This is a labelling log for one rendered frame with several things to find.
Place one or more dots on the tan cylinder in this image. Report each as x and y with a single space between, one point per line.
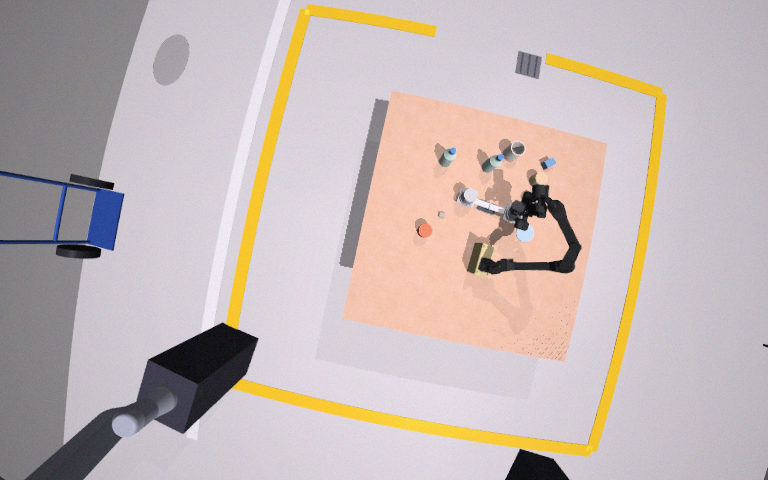
538 178

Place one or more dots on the orange cylinder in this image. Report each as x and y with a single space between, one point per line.
424 230

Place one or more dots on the blue rectangular block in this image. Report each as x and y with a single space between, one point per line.
548 163

